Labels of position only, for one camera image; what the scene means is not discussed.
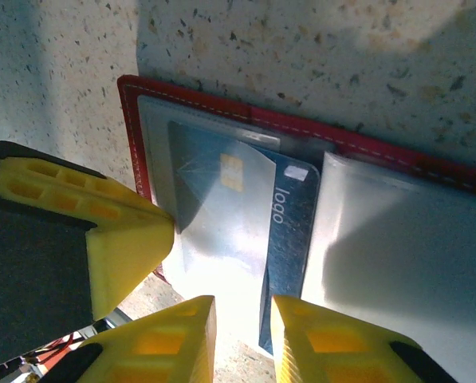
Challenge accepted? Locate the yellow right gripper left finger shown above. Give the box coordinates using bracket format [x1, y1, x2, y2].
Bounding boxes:
[76, 294, 217, 383]

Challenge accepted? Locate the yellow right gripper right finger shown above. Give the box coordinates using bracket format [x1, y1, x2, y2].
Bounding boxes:
[269, 295, 458, 383]

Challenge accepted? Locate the red leather card holder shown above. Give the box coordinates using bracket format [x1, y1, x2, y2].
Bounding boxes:
[116, 74, 476, 383]

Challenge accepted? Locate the blue logo card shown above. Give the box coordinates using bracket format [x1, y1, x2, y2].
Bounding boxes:
[167, 119, 321, 357]

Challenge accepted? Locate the aluminium rail beam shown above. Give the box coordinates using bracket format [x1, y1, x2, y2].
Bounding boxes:
[93, 306, 133, 334]

